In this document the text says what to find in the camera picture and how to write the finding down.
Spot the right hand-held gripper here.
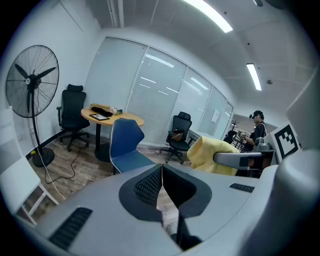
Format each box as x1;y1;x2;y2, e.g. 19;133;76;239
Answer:
213;120;304;173

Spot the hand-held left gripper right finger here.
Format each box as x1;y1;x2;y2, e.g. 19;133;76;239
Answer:
162;163;261;243

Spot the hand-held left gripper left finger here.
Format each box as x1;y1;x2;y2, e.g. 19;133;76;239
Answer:
33;163;184;256

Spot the yellow wiping cloth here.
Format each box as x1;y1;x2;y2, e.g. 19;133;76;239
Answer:
186;136;241;177

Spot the blue chair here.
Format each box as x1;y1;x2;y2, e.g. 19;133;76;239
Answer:
109;118;157;175

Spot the black office chair with bag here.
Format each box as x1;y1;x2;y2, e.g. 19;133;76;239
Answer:
159;111;199;165

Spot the white wooden chair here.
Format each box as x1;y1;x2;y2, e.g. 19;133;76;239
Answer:
0;106;60;225

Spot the black office chair with headrest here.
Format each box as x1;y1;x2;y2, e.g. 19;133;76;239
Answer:
56;84;91;152

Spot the brown bag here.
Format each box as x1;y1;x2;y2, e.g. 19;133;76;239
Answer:
171;128;185;141

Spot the person's white shoe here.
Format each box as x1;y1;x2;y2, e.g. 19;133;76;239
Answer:
166;223;179;236

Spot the long ceiling light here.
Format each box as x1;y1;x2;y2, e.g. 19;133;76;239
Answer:
246;62;263;92
183;0;234;34

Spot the round wooden table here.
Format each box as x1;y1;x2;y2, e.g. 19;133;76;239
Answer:
80;107;145;163

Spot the black cloth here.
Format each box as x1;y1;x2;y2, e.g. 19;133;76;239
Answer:
90;106;114;117

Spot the black standing fan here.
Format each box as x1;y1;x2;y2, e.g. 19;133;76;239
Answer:
5;44;60;168

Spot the black floor cable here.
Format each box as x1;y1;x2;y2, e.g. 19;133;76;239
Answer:
44;144;81;185

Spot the white floor cable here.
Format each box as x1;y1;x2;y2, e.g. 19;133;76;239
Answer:
34;146;67;201

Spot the black frame with tree picture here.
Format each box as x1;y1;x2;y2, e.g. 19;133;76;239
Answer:
89;113;110;122

